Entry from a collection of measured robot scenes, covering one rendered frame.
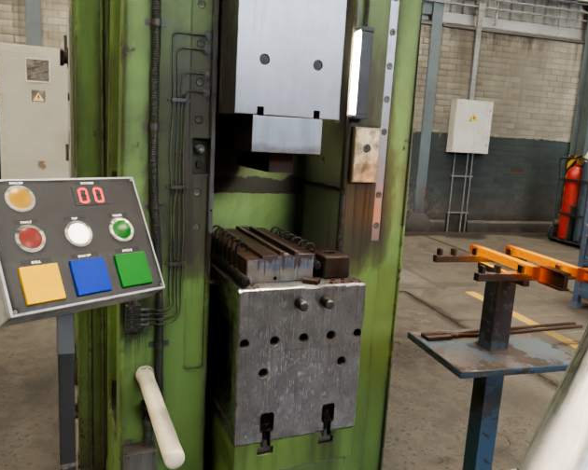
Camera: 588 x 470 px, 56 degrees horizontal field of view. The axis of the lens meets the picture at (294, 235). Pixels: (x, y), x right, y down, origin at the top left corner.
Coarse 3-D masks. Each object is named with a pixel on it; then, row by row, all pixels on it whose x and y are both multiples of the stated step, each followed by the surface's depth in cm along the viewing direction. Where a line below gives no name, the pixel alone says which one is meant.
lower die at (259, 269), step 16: (224, 240) 175; (256, 240) 172; (224, 256) 169; (240, 256) 155; (256, 256) 154; (272, 256) 152; (288, 256) 154; (304, 256) 156; (256, 272) 151; (272, 272) 153; (288, 272) 155; (304, 272) 157
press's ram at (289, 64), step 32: (224, 0) 147; (256, 0) 138; (288, 0) 141; (320, 0) 144; (224, 32) 148; (256, 32) 139; (288, 32) 142; (320, 32) 146; (224, 64) 148; (256, 64) 141; (288, 64) 144; (320, 64) 148; (224, 96) 149; (256, 96) 142; (288, 96) 145; (320, 96) 149
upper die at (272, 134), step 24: (216, 120) 176; (240, 120) 152; (264, 120) 144; (288, 120) 147; (312, 120) 149; (216, 144) 176; (240, 144) 153; (264, 144) 145; (288, 144) 148; (312, 144) 151
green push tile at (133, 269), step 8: (120, 256) 121; (128, 256) 122; (136, 256) 123; (144, 256) 125; (120, 264) 120; (128, 264) 121; (136, 264) 123; (144, 264) 124; (120, 272) 119; (128, 272) 121; (136, 272) 122; (144, 272) 123; (120, 280) 119; (128, 280) 120; (136, 280) 121; (144, 280) 123; (152, 280) 124
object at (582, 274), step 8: (512, 248) 170; (520, 248) 170; (520, 256) 167; (528, 256) 163; (536, 256) 160; (544, 256) 159; (544, 264) 157; (552, 264) 154; (560, 264) 151; (568, 264) 150; (568, 272) 148; (576, 272) 145; (584, 272) 143; (576, 280) 144; (584, 280) 142
